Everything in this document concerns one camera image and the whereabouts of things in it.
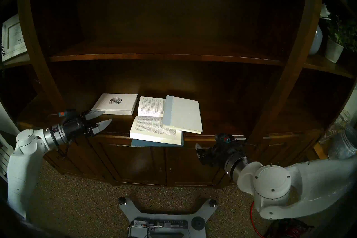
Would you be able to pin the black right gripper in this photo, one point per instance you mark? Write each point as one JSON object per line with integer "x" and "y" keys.
{"x": 220, "y": 155}

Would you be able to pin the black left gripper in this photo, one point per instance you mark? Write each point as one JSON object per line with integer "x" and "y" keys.
{"x": 76, "y": 127}

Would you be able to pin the white hardcover book blue spine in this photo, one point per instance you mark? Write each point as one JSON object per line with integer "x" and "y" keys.
{"x": 184, "y": 114}

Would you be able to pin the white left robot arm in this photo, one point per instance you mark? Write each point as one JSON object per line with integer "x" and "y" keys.
{"x": 16, "y": 179}

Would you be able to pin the white book round illustration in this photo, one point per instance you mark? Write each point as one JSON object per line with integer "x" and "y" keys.
{"x": 117, "y": 108}

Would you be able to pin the teal cover paperback book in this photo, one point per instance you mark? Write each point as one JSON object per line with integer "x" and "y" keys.
{"x": 150, "y": 128}

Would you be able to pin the black base knob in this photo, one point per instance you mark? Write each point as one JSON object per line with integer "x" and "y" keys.
{"x": 213, "y": 203}
{"x": 122, "y": 200}

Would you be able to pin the white slatted chair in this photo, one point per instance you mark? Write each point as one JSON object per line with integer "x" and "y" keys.
{"x": 4, "y": 156}

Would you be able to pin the white framed certificate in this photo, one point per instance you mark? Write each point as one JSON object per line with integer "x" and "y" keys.
{"x": 14, "y": 36}

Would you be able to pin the small wooden stool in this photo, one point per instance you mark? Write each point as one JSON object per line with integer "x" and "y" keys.
{"x": 319, "y": 151}

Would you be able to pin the dark wooden bookshelf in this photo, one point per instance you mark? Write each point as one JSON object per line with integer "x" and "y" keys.
{"x": 167, "y": 17}

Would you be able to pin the clear glass jar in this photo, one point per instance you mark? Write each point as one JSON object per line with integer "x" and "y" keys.
{"x": 337, "y": 126}

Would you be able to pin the clear plastic jar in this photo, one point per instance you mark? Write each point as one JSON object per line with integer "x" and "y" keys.
{"x": 343, "y": 142}

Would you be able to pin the white ceramic vase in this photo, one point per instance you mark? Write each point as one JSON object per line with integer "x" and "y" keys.
{"x": 316, "y": 42}

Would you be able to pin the green plant white pot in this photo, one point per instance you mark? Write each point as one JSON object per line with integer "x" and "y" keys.
{"x": 333, "y": 50}

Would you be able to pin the white artificial flower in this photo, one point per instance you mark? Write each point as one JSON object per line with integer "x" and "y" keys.
{"x": 325, "y": 11}

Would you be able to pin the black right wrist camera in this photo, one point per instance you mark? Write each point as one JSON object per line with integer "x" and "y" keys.
{"x": 225, "y": 139}

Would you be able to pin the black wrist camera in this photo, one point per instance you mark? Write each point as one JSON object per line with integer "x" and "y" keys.
{"x": 68, "y": 114}
{"x": 225, "y": 139}

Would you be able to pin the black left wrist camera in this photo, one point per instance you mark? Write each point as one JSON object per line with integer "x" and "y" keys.
{"x": 68, "y": 114}

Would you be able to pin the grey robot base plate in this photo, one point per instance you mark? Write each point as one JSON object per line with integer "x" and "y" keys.
{"x": 167, "y": 216}

